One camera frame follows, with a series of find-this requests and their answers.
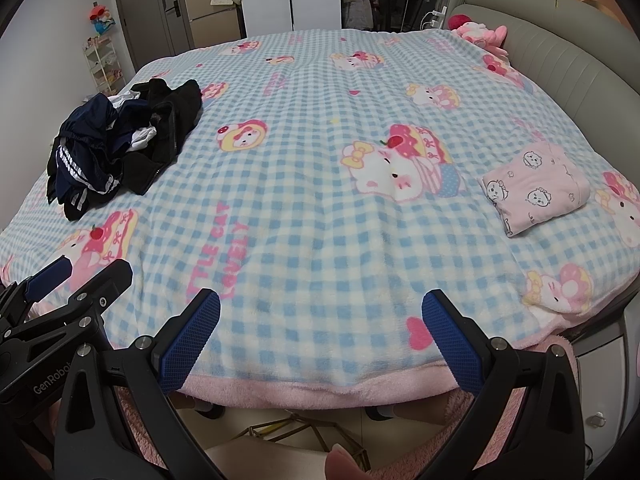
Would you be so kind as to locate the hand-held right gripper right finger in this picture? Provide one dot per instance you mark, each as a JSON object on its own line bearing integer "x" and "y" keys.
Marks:
{"x": 450, "y": 345}

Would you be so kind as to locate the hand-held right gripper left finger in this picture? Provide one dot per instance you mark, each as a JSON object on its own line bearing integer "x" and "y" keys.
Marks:
{"x": 192, "y": 340}

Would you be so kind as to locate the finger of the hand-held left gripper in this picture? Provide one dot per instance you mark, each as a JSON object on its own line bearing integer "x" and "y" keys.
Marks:
{"x": 47, "y": 276}
{"x": 102, "y": 285}

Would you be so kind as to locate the person's right hand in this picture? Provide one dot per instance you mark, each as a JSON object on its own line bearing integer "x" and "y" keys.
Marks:
{"x": 345, "y": 462}

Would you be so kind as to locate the person's pink fleece clothing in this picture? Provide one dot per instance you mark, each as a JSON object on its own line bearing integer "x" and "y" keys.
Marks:
{"x": 480, "y": 425}

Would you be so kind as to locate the white garment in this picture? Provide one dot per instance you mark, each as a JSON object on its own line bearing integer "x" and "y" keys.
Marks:
{"x": 144, "y": 138}

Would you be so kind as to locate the white bedside cabinet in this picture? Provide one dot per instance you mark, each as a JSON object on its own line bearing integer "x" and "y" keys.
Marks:
{"x": 600, "y": 385}

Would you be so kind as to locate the navy white-striped pants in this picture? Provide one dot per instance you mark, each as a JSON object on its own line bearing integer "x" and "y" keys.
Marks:
{"x": 85, "y": 125}

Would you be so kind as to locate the pink printed folded garment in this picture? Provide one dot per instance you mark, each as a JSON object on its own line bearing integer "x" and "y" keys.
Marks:
{"x": 535, "y": 190}

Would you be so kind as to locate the checked cartoon printed blanket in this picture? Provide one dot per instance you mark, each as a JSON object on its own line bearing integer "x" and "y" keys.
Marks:
{"x": 310, "y": 185}

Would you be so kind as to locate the white shelf rack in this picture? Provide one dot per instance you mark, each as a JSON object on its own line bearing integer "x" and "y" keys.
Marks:
{"x": 102, "y": 67}

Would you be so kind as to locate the red-hat doll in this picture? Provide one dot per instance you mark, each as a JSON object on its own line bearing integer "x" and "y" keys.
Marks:
{"x": 101, "y": 17}

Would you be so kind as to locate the grey door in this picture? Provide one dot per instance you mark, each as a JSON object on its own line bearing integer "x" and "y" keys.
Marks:
{"x": 150, "y": 15}

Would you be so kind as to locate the beige cabinet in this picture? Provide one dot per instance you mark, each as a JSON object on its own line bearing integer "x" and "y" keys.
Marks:
{"x": 210, "y": 20}

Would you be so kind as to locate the grey padded bed headboard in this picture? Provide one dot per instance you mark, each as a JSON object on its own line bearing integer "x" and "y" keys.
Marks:
{"x": 565, "y": 60}

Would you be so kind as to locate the pink plush toy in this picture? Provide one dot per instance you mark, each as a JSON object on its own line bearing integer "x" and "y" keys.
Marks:
{"x": 480, "y": 35}

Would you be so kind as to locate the magenta plush toy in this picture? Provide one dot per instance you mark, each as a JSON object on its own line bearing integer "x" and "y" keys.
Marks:
{"x": 457, "y": 20}

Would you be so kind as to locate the white charger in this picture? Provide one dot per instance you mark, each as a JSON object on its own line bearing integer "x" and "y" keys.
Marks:
{"x": 436, "y": 15}

